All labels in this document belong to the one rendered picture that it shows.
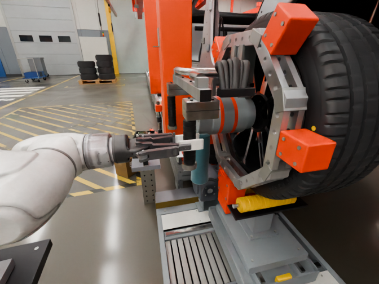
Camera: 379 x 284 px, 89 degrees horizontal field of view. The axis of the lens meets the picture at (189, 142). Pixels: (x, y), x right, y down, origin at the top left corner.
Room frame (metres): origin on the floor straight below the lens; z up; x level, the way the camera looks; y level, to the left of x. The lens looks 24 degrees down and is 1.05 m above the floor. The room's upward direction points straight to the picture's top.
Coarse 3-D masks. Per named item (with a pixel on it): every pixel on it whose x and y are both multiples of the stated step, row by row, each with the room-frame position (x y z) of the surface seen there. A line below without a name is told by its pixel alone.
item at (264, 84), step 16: (256, 64) 0.80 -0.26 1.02; (256, 80) 0.77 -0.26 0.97; (256, 96) 0.77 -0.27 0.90; (256, 112) 0.80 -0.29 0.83; (272, 112) 0.64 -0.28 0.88; (256, 128) 0.73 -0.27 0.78; (240, 144) 0.86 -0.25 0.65; (256, 144) 0.87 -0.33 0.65; (240, 160) 0.77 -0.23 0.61; (256, 160) 0.76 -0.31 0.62
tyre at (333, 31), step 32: (320, 32) 0.53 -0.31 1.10; (352, 32) 0.55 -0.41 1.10; (320, 64) 0.47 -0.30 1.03; (352, 64) 0.47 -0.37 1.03; (320, 96) 0.45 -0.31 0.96; (352, 96) 0.44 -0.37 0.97; (320, 128) 0.43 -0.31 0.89; (352, 128) 0.42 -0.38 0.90; (352, 160) 0.43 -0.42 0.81; (256, 192) 0.62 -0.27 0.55; (288, 192) 0.47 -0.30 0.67; (320, 192) 0.49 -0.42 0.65
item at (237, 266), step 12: (216, 216) 0.89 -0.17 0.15; (216, 228) 0.81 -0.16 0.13; (228, 240) 0.72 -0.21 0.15; (228, 252) 0.64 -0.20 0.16; (240, 264) 0.59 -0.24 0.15; (288, 264) 0.59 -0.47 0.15; (300, 264) 0.57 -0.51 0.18; (312, 264) 0.58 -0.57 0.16; (240, 276) 0.52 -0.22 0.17; (252, 276) 0.52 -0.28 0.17; (264, 276) 0.52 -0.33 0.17; (276, 276) 0.52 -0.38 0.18; (288, 276) 0.52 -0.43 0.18; (300, 276) 0.52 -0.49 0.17; (312, 276) 0.54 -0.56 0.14
